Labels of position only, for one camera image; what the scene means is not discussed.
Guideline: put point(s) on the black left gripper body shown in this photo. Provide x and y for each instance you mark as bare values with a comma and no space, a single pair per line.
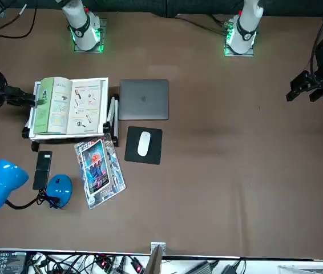
322,74

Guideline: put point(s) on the green children's picture book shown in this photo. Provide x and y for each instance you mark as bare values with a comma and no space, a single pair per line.
64,105

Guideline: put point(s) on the blue desk lamp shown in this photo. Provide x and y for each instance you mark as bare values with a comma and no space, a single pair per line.
6,179

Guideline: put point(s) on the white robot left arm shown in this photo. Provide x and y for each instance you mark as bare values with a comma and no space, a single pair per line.
244,28

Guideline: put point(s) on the white folding book stand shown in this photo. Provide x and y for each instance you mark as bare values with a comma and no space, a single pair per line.
104,85

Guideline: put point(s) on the white-bordered comic book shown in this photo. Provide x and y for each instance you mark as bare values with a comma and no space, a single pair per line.
96,168

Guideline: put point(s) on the black foldable phone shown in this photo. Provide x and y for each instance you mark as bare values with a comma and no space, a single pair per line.
42,169

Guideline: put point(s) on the plastic-wrapped comic magazine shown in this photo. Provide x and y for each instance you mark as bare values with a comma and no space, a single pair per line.
117,174

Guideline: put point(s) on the grey closed laptop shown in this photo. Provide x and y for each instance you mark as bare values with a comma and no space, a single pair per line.
143,100

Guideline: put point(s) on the white computer mouse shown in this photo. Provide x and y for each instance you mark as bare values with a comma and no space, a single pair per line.
143,143

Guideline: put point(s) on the black mouse pad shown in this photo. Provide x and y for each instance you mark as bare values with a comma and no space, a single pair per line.
155,140

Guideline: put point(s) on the black power adapter brick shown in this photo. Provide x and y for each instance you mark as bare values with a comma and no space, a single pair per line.
4,262

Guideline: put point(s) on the white power strip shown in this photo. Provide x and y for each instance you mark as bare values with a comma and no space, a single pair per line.
105,265

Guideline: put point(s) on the small black power adapter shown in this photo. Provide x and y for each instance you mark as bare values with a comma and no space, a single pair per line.
231,269

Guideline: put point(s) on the grey power adapter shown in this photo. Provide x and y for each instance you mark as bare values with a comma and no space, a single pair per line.
202,268

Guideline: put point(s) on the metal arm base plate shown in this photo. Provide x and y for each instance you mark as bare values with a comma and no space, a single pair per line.
250,53
103,34

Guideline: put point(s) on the metal camera pole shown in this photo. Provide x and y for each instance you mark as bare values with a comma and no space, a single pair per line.
154,262

